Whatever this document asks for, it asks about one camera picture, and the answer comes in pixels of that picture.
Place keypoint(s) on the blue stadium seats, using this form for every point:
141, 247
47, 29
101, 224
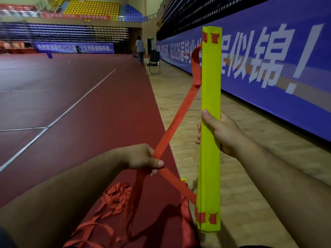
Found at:
133, 14

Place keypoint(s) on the person's left forearm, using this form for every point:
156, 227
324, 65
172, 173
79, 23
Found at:
51, 204

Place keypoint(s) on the blue banner with white print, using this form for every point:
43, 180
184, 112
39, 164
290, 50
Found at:
98, 48
51, 47

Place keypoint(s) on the black right trouser leg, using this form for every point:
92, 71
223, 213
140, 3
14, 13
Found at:
256, 247

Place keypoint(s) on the dark left sleeve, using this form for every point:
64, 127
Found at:
5, 238

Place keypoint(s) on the person's right forearm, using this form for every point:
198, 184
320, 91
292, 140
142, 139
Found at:
292, 193

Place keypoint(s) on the low red barrier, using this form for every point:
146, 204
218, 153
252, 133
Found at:
15, 46

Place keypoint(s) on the rows of bleacher seats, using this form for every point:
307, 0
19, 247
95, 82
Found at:
51, 32

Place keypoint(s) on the person's right hand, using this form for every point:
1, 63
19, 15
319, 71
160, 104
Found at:
230, 136

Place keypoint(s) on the small blue stand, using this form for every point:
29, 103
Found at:
49, 55

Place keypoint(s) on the long red banner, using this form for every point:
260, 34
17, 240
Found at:
72, 16

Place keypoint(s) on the person's left hand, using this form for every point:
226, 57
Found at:
137, 157

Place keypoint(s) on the dark retracted bleacher stand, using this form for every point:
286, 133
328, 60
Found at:
194, 10

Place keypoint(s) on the black folding chair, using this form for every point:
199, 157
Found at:
154, 58

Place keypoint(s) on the yellow stadium seats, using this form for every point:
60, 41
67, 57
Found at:
90, 8

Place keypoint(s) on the red stadium seats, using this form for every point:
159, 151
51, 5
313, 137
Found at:
15, 7

